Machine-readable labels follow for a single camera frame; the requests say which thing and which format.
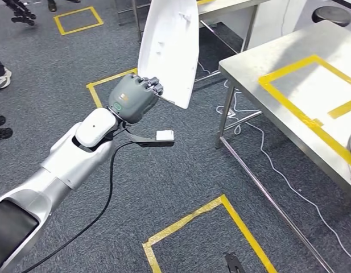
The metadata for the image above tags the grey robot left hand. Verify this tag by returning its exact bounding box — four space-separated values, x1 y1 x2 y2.
107 73 164 125

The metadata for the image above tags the white plastic trim part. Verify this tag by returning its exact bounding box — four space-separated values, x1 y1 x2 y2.
137 0 200 110

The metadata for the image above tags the steel workbench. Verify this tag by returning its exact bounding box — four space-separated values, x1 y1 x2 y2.
215 19 351 273

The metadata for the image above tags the yellow floor tape square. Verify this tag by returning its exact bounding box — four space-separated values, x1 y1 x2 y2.
86 68 139 109
142 194 278 273
54 6 104 36

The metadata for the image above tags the steel side table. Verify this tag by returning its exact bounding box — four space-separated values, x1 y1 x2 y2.
115 0 271 84

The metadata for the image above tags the white cabinet panel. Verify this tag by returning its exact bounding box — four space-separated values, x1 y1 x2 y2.
246 0 308 49

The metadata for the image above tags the yellow tape rectangle outline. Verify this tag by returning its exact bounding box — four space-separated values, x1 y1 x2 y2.
258 54 351 172

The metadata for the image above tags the black robot right foot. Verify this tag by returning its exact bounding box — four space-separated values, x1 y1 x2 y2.
224 251 246 273

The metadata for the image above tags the black round stool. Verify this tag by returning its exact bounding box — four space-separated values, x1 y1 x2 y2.
312 5 351 28

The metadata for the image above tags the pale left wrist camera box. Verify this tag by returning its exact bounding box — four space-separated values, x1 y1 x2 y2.
122 126 175 148

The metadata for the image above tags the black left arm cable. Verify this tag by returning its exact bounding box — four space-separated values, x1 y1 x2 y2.
21 141 136 273

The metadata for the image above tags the white floor cable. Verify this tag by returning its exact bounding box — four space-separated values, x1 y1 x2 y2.
198 60 351 264

